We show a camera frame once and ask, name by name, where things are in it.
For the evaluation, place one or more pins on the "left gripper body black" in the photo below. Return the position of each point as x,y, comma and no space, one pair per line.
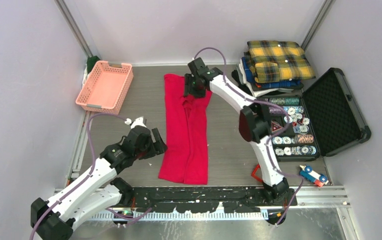
147,151

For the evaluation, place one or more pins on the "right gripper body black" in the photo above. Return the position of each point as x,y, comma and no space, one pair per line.
191,88

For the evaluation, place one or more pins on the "red garment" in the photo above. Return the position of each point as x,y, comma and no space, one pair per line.
186,160

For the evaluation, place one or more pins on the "yellow plaid flannel shirt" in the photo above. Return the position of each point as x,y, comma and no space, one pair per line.
272,61

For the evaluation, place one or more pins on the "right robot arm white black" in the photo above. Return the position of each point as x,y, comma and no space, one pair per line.
254,125

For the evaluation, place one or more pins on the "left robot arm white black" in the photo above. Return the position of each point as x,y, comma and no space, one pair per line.
96,189

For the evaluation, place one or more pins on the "pink plastic laundry basket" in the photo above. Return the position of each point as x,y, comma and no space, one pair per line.
106,87

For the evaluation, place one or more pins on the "white folded garment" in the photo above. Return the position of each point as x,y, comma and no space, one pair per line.
253,89

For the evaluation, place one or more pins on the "blue plaid folded shirt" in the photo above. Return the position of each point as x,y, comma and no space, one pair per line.
288,84

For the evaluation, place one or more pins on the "red triangle dealer button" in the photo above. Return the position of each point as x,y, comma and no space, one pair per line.
275,127

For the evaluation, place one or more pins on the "green and white cloth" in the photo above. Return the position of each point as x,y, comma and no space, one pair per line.
90,63

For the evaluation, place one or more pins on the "black foam-lined carrying case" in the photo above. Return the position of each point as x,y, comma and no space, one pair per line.
323,121

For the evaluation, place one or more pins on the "blue toy figure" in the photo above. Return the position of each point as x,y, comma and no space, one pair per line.
307,172

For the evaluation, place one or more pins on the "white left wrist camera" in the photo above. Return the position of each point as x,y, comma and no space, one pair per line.
140,121

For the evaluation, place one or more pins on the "red plastic frame block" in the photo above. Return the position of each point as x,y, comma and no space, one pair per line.
254,173

